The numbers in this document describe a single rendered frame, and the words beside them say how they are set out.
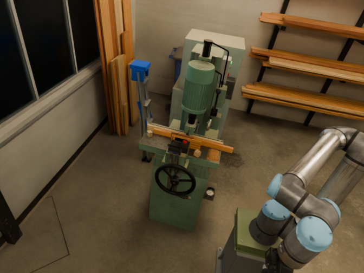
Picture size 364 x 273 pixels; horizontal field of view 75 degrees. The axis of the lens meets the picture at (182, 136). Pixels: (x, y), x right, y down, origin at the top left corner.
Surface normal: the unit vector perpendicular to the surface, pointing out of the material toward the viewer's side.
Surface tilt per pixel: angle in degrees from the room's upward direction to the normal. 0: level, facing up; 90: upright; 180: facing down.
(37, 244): 0
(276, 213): 5
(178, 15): 90
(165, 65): 90
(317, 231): 6
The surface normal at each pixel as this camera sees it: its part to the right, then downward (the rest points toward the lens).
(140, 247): 0.13, -0.79
